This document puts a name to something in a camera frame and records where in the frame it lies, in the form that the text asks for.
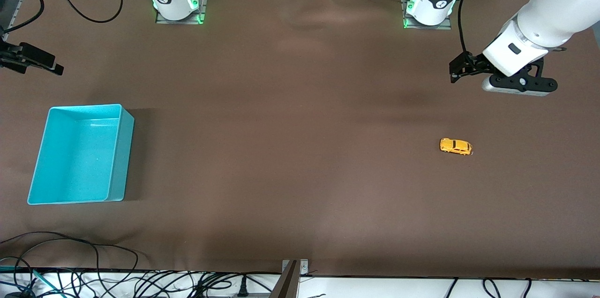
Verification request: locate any yellow beetle toy car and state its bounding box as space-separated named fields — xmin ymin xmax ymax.
xmin=439 ymin=138 xmax=473 ymax=156

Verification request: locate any turquoise plastic bin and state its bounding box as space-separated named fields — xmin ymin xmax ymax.
xmin=27 ymin=104 xmax=135 ymax=205

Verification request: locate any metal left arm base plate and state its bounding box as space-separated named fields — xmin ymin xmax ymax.
xmin=402 ymin=0 xmax=453 ymax=30

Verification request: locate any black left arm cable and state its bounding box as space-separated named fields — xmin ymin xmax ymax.
xmin=457 ymin=0 xmax=490 ymax=55

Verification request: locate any long black looping cable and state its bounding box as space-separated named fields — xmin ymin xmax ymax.
xmin=0 ymin=231 xmax=139 ymax=273

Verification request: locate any teal cable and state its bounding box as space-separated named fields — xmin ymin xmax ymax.
xmin=0 ymin=265 xmax=64 ymax=298

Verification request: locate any black cable tangle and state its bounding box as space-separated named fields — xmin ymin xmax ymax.
xmin=0 ymin=256 xmax=282 ymax=298

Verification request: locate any metal bracket with dark post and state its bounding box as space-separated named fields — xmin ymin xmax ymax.
xmin=270 ymin=259 xmax=309 ymax=298

